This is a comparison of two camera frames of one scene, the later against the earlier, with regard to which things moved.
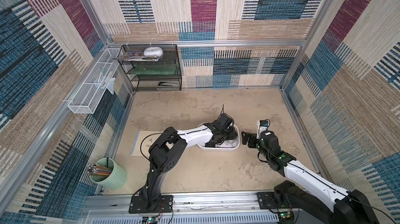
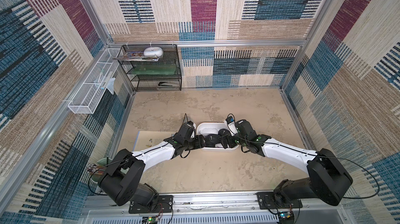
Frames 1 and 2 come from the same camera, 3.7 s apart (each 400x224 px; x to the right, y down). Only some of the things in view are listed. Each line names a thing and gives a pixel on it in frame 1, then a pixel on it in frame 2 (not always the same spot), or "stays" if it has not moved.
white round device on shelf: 153,51 stays
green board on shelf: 154,70 stays
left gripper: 232,132 to 199,141
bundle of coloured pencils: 95,169 stays
